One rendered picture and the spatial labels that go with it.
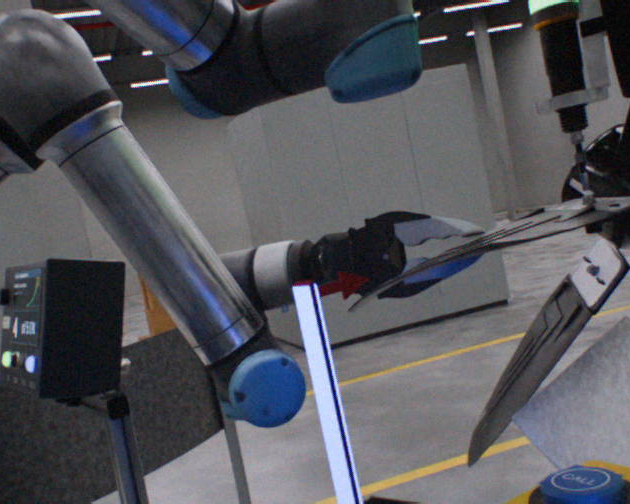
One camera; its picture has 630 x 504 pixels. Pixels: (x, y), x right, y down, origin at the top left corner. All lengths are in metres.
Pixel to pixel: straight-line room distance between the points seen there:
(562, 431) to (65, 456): 1.83
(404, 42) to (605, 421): 0.40
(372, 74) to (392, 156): 6.59
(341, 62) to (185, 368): 2.19
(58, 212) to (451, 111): 3.91
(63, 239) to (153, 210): 4.14
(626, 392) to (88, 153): 0.55
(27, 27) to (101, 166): 0.15
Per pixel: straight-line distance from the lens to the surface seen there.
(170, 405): 2.67
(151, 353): 2.62
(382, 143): 7.17
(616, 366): 0.83
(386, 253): 0.85
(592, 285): 0.95
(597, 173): 0.90
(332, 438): 0.65
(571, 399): 0.82
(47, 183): 4.94
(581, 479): 0.46
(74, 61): 0.81
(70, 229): 4.92
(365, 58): 0.60
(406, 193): 7.21
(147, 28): 0.63
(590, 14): 0.86
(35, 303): 1.18
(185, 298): 0.79
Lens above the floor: 1.25
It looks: 3 degrees down
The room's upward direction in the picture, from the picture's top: 12 degrees counter-clockwise
